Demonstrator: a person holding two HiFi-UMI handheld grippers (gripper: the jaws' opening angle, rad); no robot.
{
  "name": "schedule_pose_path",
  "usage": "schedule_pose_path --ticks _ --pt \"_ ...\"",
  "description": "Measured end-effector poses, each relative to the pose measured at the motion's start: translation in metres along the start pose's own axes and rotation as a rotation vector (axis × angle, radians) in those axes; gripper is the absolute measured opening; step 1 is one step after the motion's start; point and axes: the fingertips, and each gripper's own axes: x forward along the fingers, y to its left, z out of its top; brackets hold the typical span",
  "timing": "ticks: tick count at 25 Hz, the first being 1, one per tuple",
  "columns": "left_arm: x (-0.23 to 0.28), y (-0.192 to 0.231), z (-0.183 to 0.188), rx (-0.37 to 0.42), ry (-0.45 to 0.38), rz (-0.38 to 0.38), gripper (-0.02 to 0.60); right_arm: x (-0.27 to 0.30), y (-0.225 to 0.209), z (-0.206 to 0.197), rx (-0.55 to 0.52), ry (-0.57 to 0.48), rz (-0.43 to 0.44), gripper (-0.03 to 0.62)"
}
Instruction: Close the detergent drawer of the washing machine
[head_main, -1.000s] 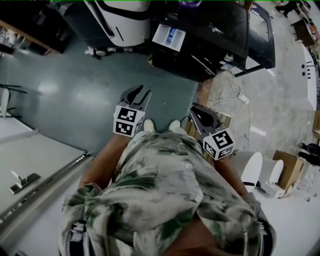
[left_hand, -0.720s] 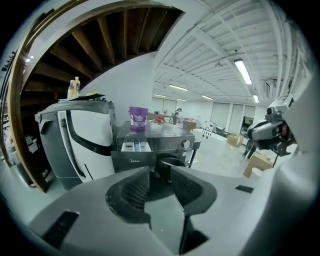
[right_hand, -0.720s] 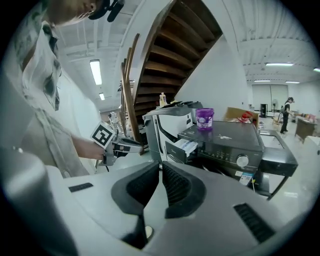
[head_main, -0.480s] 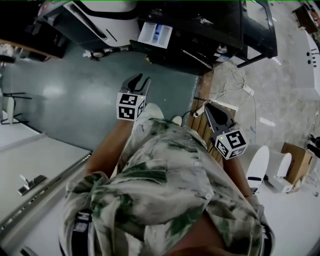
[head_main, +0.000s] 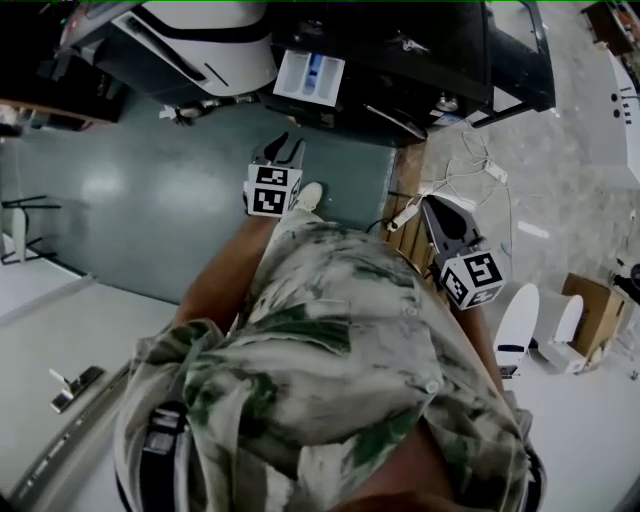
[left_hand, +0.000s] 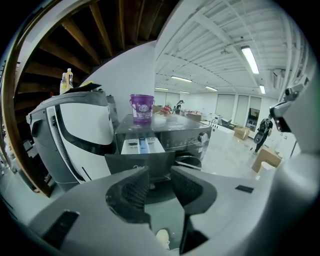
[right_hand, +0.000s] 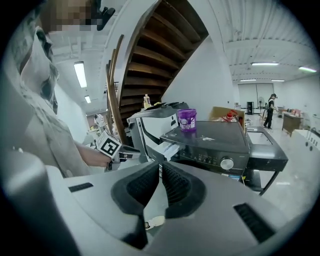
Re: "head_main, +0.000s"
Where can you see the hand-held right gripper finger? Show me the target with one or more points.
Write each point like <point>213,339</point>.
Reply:
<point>470,225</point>
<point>434,230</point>

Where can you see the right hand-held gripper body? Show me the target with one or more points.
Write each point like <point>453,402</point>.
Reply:
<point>472,280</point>

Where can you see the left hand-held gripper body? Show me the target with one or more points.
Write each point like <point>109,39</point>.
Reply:
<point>272,192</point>

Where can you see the white tray with blue item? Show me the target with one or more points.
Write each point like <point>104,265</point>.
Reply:
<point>295,75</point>

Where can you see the person's left forearm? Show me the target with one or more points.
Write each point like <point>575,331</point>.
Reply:
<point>225,280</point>

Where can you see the person's right forearm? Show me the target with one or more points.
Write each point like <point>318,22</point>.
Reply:
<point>482,350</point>

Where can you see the wooden slat decking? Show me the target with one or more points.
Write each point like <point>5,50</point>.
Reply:
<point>407,245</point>

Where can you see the white power strip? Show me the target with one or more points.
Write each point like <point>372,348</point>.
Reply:
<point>404,216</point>

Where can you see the person's left pale shoe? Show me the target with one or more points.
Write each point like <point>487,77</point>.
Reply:
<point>310,195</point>

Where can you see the white power adapter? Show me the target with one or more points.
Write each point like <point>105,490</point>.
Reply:
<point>498,173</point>

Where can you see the white washing machine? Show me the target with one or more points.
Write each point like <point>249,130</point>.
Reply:
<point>215,55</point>

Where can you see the white paper tag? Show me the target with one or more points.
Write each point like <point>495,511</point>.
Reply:
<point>167,112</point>

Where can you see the dark green platform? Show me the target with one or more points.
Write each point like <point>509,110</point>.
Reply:
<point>150,200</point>

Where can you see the brown cardboard box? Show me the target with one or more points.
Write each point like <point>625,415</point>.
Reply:
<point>595,300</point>

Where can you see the black equipment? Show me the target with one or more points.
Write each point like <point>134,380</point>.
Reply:
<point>629,282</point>

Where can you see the green and white patterned shirt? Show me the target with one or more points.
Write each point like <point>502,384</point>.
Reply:
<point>325,350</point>

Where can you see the white panel with black slots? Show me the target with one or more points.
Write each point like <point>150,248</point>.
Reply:
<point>627,140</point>

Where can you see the person's bare chest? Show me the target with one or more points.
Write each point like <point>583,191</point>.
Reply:
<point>395,475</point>

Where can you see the wooden desk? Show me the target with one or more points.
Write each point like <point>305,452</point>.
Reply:
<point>612,25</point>

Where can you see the white oblong object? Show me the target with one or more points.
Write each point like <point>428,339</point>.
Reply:
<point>19,235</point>

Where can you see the metal bracket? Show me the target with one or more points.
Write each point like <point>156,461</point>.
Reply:
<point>80,382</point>

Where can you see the grey metal rail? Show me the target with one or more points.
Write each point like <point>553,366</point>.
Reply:
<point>65,440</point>

